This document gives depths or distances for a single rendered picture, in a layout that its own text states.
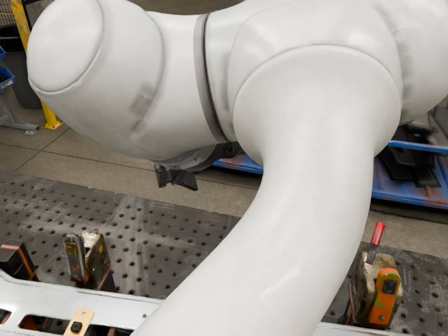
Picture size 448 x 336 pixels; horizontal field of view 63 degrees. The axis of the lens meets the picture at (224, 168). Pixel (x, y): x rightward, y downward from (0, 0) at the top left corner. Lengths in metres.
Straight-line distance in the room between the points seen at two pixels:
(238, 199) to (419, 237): 1.17
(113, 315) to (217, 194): 1.87
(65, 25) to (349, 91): 0.17
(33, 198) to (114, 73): 1.46
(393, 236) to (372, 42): 2.33
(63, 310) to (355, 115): 0.75
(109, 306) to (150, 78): 0.65
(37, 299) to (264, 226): 0.78
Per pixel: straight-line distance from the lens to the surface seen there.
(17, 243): 1.06
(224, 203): 2.52
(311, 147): 0.18
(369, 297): 0.82
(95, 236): 0.92
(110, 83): 0.24
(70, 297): 0.88
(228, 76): 0.24
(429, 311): 1.30
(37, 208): 1.62
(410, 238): 2.57
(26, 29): 3.45
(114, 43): 0.24
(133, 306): 0.83
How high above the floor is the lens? 1.67
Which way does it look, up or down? 36 degrees down
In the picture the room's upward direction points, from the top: straight up
